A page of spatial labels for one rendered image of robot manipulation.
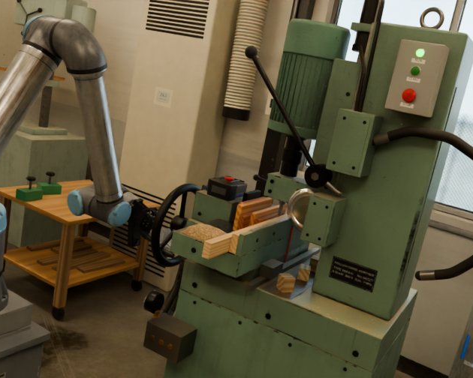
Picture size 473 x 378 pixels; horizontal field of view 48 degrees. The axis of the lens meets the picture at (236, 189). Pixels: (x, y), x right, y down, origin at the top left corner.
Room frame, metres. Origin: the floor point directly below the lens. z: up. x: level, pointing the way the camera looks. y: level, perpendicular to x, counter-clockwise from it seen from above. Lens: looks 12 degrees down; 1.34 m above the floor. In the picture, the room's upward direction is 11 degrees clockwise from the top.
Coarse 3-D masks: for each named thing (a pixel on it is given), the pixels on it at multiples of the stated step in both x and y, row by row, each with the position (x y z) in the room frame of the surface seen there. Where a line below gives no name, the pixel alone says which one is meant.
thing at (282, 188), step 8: (272, 176) 1.53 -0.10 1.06; (280, 176) 1.52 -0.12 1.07; (288, 176) 1.55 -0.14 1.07; (272, 184) 1.53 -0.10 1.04; (280, 184) 1.52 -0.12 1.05; (288, 184) 1.51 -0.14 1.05; (296, 184) 1.50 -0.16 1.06; (304, 184) 1.49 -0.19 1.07; (264, 192) 1.54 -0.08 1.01; (272, 192) 1.53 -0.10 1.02; (280, 192) 1.52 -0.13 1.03; (288, 192) 1.50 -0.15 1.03; (280, 200) 1.51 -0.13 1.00
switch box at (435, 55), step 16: (400, 48) 1.27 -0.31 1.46; (416, 48) 1.25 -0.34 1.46; (432, 48) 1.24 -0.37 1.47; (448, 48) 1.26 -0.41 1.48; (400, 64) 1.27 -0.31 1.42; (416, 64) 1.25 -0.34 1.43; (432, 64) 1.23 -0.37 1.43; (400, 80) 1.26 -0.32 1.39; (432, 80) 1.23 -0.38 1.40; (400, 96) 1.26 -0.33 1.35; (416, 96) 1.24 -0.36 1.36; (432, 96) 1.23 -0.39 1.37; (416, 112) 1.24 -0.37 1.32
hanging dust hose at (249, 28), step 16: (256, 0) 2.97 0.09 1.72; (240, 16) 3.00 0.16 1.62; (256, 16) 2.97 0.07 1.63; (240, 32) 2.99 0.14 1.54; (256, 32) 2.98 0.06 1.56; (240, 48) 2.98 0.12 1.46; (240, 64) 2.97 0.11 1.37; (240, 80) 2.96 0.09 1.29; (240, 96) 2.96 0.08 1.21; (224, 112) 2.98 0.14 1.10; (240, 112) 2.96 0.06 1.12
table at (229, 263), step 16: (192, 224) 1.58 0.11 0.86; (208, 224) 1.47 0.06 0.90; (224, 224) 1.51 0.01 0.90; (176, 240) 1.35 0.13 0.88; (192, 240) 1.33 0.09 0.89; (288, 240) 1.53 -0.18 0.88; (192, 256) 1.32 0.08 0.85; (224, 256) 1.28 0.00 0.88; (240, 256) 1.26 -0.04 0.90; (256, 256) 1.35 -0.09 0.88; (272, 256) 1.44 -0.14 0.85; (224, 272) 1.28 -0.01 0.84; (240, 272) 1.28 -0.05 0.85
